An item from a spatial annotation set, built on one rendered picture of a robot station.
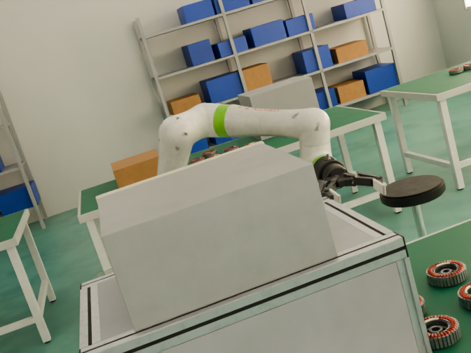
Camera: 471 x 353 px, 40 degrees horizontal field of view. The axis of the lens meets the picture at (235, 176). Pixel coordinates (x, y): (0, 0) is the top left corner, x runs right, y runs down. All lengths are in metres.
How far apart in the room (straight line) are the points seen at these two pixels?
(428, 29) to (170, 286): 8.48
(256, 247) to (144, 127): 7.14
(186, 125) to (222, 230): 0.95
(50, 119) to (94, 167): 0.79
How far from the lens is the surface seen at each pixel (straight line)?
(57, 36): 8.32
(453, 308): 1.84
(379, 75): 8.59
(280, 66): 8.68
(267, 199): 1.26
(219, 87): 7.92
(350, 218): 1.53
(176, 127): 2.14
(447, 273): 1.95
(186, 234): 1.24
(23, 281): 4.42
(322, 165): 2.01
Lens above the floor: 1.62
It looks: 13 degrees down
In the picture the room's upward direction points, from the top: 17 degrees counter-clockwise
